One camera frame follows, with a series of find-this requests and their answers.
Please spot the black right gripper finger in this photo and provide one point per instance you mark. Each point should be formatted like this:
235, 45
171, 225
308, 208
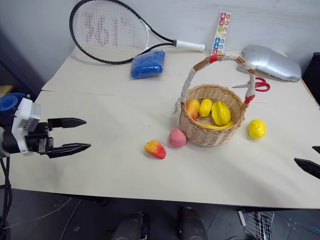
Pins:
316, 149
308, 166

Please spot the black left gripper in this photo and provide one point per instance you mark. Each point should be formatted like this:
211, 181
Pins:
37, 140

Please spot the yellow starfruit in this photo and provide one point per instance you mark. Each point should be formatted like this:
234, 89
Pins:
221, 113

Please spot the wicker basket with handle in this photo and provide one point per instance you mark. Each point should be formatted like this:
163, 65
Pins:
212, 120

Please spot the red yellow mango in basket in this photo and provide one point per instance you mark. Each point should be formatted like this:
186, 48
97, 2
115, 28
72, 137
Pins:
193, 108

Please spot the large yellow lemon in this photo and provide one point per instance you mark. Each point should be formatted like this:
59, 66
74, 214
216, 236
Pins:
257, 128

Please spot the blue tape roll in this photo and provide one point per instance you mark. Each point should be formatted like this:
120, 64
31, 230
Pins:
10, 102

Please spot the black object at table edge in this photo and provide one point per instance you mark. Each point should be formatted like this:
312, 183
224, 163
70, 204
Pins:
315, 77

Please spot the silver plastic cover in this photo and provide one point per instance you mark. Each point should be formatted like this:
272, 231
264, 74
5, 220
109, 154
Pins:
272, 62

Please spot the yellow banana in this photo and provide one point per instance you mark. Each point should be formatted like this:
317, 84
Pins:
215, 125

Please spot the blue plastic bag bundle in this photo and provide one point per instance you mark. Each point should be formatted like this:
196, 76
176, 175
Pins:
148, 65

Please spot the pink peach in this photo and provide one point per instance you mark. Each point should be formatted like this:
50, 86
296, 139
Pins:
177, 137

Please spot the dark rounded robot foot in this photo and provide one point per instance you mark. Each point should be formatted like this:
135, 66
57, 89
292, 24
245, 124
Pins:
130, 227
191, 223

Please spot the black and white tennis racket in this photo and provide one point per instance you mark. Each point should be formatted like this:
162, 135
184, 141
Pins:
112, 32

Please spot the small yellow lemon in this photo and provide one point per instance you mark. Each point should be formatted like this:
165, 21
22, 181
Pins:
205, 107

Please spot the colourful sticker strip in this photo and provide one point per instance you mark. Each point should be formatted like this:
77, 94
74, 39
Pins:
221, 35

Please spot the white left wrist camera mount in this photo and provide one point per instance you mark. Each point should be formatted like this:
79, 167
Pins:
25, 120

